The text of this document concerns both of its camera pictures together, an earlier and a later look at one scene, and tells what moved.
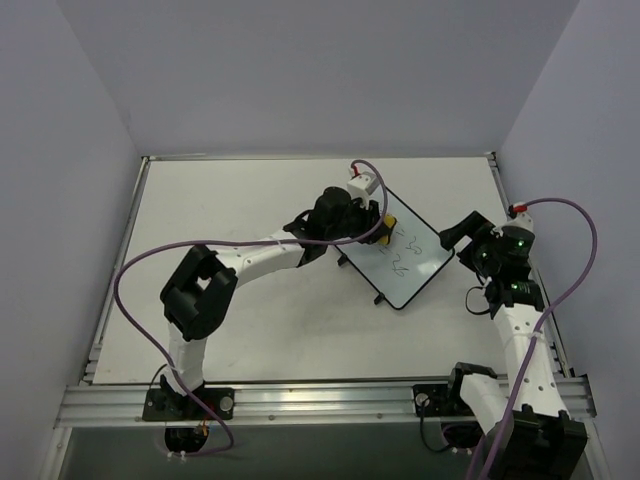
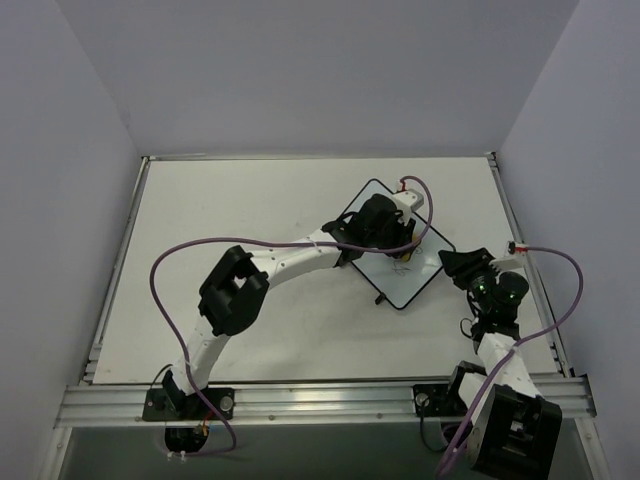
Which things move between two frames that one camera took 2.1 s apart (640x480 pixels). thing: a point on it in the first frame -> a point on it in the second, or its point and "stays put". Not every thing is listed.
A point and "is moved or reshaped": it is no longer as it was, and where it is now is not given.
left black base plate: [163, 404] stays put
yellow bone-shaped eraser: [389, 222] is moved or reshaped
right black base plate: [440, 400] stays put
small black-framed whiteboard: [400, 269] stays put
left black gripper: [373, 220] -> [400, 240]
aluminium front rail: [268, 405] stays put
